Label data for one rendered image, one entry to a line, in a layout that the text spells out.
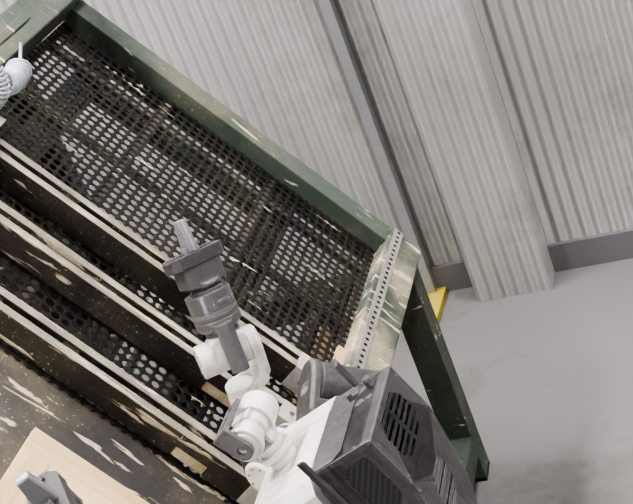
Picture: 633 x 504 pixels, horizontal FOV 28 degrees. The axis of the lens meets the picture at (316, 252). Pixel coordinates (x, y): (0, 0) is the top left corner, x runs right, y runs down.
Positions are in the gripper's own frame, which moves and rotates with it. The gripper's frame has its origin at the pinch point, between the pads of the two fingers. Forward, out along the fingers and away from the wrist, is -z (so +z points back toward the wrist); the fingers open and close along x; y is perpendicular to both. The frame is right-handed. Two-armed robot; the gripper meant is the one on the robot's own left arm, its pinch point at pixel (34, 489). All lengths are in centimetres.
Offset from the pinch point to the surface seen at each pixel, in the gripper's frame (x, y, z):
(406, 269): 137, 79, 124
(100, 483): 53, -6, 49
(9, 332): 82, -3, 27
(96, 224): 114, 22, 38
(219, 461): 58, 14, 68
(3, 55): 157, 28, 10
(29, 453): 57, -12, 36
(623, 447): 109, 103, 211
